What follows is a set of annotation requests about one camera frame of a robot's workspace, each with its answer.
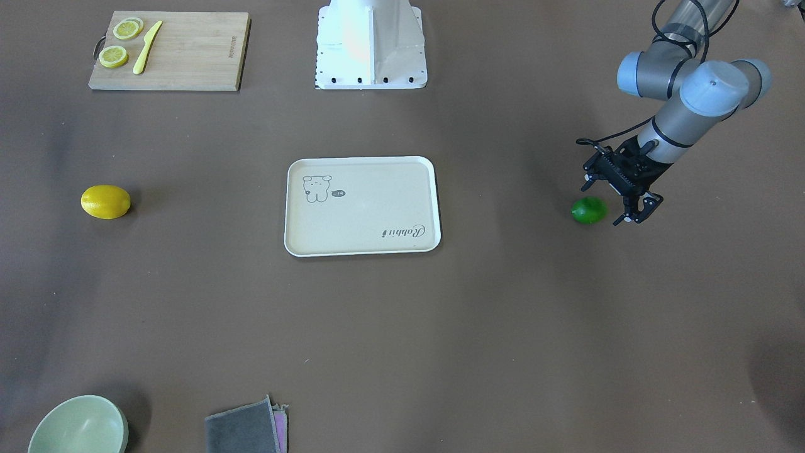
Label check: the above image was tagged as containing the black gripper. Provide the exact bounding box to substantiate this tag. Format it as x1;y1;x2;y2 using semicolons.
581;138;672;226

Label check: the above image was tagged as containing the green lime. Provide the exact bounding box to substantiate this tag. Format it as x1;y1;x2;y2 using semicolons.
571;197;608;225

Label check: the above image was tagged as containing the yellow lemon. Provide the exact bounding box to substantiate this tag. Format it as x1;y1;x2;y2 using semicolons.
80;184;131;219

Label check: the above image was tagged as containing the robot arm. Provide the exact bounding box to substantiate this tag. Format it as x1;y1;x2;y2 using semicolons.
576;1;772;224

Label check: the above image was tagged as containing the cream rabbit tray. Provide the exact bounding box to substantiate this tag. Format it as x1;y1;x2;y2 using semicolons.
284;157;441;257

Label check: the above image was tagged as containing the grey folded cloth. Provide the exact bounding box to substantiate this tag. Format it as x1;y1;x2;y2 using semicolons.
204;395;289;452

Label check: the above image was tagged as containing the wooden cutting board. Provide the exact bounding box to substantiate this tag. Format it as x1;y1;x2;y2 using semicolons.
88;9;251;91

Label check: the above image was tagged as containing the yellow plastic knife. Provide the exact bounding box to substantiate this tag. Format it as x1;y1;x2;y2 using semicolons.
132;20;164;75

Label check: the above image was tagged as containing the lemon slice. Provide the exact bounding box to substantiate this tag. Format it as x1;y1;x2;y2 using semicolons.
97;45;129;69
113;17;144;40

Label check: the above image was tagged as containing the mint green bowl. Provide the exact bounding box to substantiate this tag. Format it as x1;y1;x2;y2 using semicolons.
28;394;129;452

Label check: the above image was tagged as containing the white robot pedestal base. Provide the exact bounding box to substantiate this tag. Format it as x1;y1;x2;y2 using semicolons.
314;1;428;90

